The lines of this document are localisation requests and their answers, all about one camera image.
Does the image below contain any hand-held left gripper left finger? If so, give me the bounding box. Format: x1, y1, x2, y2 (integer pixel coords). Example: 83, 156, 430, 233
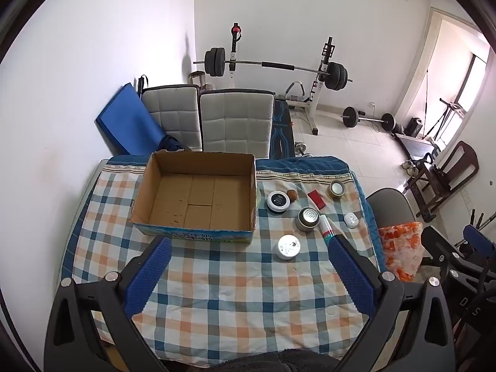
44, 236, 173, 372

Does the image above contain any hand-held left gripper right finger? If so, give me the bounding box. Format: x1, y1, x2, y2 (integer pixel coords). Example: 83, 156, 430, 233
329, 233, 456, 372

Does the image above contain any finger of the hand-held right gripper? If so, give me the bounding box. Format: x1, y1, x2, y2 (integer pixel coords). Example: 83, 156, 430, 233
420, 225, 471, 270
462, 225, 496, 258

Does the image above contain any white tube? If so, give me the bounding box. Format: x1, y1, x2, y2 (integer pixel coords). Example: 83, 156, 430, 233
318, 214, 337, 246

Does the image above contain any white round tin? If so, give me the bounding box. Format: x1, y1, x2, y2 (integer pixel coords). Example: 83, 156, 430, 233
276, 234, 302, 261

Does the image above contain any perforated metal round tin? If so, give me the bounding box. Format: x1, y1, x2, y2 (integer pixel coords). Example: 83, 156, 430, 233
295, 206, 321, 233

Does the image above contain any gold tape roll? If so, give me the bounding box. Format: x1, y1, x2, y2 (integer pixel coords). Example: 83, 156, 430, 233
327, 180, 347, 199

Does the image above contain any cardboard box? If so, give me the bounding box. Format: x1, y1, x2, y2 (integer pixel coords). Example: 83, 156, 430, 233
130, 150, 258, 244

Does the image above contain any white tin with black top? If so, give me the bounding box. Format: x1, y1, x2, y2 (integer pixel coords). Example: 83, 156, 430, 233
266, 191, 289, 214

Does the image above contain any orange and white bag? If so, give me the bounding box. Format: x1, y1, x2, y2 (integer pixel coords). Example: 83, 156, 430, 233
378, 222, 424, 283

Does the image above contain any grey chair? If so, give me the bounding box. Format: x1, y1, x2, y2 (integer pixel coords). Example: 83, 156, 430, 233
365, 188, 417, 233

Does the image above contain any dark wooden chair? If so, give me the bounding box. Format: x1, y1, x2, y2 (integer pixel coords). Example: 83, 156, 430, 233
403, 140, 480, 223

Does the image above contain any plaid tablecloth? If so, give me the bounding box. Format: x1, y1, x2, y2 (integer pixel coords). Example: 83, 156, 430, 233
58, 155, 386, 369

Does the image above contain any low dark framed platform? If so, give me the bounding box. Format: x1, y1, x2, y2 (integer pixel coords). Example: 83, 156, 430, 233
395, 132, 442, 163

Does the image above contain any black tripod stand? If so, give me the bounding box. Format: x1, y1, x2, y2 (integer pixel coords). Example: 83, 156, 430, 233
424, 99, 466, 142

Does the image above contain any dark blue cloth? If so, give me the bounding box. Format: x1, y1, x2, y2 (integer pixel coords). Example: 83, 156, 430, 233
157, 135, 192, 153

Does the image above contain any short barbell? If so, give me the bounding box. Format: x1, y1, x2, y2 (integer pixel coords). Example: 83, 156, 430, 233
342, 106, 396, 131

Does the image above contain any blue foam mat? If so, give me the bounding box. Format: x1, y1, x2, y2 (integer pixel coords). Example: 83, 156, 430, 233
95, 83, 171, 156

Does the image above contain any black and blue bench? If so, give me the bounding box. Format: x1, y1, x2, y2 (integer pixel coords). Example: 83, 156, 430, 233
269, 99, 297, 159

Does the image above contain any window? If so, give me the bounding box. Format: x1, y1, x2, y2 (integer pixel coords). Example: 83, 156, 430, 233
453, 52, 491, 113

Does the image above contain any white padded chair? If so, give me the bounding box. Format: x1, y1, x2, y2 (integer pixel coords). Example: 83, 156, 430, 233
140, 84, 203, 152
199, 89, 276, 159

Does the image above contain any grey ab trainer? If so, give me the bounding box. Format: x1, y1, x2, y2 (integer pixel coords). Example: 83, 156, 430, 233
284, 81, 311, 101

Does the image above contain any barbell on bench rack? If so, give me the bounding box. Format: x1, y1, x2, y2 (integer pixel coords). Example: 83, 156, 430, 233
228, 22, 338, 136

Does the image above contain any long barbell with black plates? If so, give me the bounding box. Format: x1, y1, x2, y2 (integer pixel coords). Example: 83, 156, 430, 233
193, 47, 353, 91

